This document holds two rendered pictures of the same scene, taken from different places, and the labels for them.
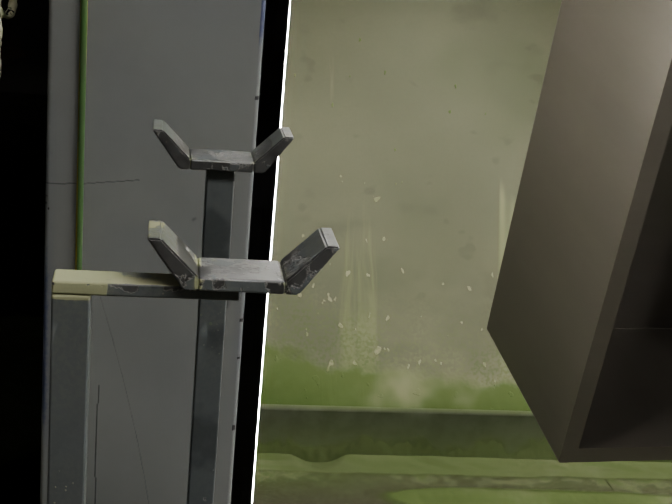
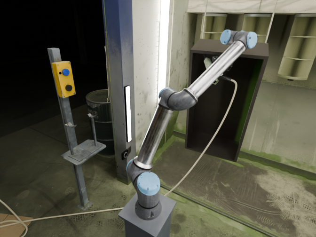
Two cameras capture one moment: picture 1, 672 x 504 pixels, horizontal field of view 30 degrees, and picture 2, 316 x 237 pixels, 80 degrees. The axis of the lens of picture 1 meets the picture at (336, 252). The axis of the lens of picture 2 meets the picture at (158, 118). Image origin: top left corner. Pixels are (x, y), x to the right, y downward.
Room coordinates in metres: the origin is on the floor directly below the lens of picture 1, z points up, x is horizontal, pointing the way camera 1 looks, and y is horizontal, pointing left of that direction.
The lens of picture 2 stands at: (-0.10, -1.25, 1.82)
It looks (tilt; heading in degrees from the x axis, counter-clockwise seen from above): 27 degrees down; 38
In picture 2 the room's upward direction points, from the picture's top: 2 degrees clockwise
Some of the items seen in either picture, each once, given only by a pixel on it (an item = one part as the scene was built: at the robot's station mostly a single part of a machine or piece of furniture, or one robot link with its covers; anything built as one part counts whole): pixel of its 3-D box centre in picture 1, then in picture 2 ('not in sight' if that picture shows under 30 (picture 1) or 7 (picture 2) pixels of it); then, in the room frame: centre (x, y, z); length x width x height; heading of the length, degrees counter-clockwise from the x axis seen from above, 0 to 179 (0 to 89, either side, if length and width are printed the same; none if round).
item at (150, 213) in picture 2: not in sight; (148, 203); (0.61, -0.65, 0.69); 0.19 x 0.19 x 0.10
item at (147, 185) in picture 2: not in sight; (147, 188); (0.61, -0.64, 0.83); 0.17 x 0.15 x 0.18; 66
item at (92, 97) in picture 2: not in sight; (106, 96); (1.48, 0.90, 0.86); 0.54 x 0.54 x 0.01
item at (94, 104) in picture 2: not in sight; (109, 122); (1.48, 0.90, 0.44); 0.59 x 0.58 x 0.89; 80
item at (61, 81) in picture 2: not in sight; (64, 79); (0.58, 0.18, 1.42); 0.12 x 0.06 x 0.26; 9
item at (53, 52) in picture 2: not in sight; (72, 143); (0.57, 0.24, 0.82); 0.06 x 0.06 x 1.64; 9
